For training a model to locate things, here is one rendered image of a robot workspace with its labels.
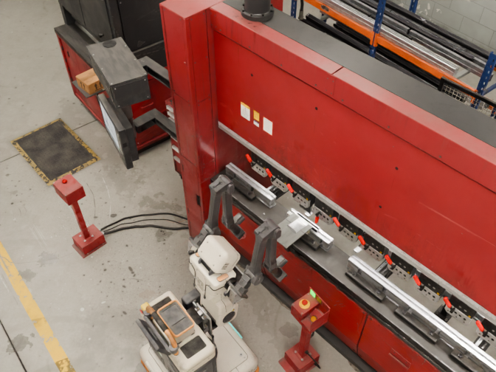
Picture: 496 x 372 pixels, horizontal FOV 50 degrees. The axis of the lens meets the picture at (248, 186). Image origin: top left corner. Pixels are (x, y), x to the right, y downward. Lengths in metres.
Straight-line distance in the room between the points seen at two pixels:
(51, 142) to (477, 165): 4.65
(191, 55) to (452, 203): 1.77
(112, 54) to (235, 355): 2.25
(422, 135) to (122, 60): 1.96
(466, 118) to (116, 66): 2.12
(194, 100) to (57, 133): 2.88
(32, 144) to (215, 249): 3.49
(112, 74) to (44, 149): 2.72
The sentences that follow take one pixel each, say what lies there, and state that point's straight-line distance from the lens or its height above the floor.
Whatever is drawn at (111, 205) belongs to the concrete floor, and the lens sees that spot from 5.32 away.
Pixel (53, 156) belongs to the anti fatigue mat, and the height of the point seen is 0.01.
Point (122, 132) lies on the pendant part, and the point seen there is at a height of 1.58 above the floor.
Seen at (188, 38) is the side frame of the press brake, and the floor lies 2.16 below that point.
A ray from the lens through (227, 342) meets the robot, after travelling 4.05.
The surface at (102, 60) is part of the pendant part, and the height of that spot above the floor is 1.95.
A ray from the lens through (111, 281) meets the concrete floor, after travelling 4.78.
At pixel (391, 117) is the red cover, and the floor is 2.24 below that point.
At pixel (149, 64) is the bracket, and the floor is 1.70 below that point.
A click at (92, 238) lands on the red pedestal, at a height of 0.12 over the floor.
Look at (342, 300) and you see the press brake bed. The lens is 3.79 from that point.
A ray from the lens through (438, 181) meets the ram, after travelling 2.75.
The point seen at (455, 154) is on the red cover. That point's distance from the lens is 2.58.
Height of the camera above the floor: 3.90
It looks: 47 degrees down
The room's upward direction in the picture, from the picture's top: straight up
